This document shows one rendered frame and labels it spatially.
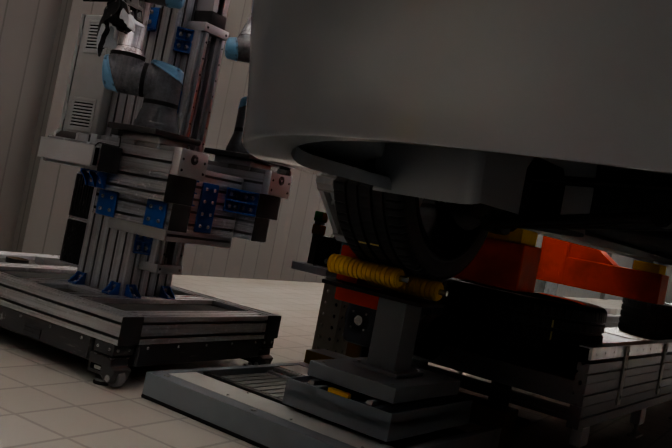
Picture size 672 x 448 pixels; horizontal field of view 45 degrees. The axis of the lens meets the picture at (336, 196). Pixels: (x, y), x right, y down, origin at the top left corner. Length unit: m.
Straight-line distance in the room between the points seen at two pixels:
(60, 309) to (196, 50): 1.02
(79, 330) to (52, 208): 2.57
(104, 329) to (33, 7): 2.88
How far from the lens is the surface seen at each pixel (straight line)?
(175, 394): 2.49
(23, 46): 5.10
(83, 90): 3.22
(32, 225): 5.15
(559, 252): 4.78
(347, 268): 2.41
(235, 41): 2.73
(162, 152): 2.67
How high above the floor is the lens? 0.65
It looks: 2 degrees up
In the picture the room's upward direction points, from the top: 11 degrees clockwise
